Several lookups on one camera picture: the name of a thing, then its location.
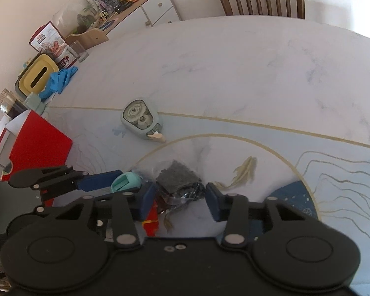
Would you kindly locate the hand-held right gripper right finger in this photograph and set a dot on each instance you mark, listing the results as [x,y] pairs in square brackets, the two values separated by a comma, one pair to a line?
[212,200]

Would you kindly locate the white wooden sideboard cabinet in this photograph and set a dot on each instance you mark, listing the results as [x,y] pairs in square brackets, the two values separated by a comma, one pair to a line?
[160,4]

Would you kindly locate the red storage box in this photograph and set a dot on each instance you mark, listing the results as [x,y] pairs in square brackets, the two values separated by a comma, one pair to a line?
[40,141]

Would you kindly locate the blue cloth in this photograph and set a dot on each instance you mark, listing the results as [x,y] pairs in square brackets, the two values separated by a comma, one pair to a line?
[60,80]

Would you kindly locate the pale green small cup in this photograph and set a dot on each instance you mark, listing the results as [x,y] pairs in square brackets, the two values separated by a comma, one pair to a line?
[35,103]

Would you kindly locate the pale green tape dispenser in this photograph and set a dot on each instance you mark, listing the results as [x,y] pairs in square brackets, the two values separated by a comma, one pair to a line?
[138,118]

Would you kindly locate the clear drinking glass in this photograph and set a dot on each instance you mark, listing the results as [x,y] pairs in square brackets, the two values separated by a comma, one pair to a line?
[78,51]

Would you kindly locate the wooden desk organizer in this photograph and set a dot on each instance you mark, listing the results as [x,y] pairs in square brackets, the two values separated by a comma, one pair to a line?
[91,35]

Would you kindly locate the clear bag with grey item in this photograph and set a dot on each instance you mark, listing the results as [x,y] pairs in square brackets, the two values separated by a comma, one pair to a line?
[177,175]

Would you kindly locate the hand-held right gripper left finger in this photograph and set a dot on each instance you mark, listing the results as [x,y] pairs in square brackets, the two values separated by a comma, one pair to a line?
[146,202]

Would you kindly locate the glass jar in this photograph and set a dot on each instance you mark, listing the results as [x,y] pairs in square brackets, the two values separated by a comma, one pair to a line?
[9,103]

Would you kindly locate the yellow tissue box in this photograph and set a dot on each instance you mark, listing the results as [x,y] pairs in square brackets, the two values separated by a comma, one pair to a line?
[37,74]

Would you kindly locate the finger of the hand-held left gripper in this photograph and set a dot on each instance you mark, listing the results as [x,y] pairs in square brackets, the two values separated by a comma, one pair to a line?
[44,210]
[98,180]

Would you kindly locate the red white carton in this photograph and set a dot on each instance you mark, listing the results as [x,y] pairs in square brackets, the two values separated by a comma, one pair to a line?
[49,41]

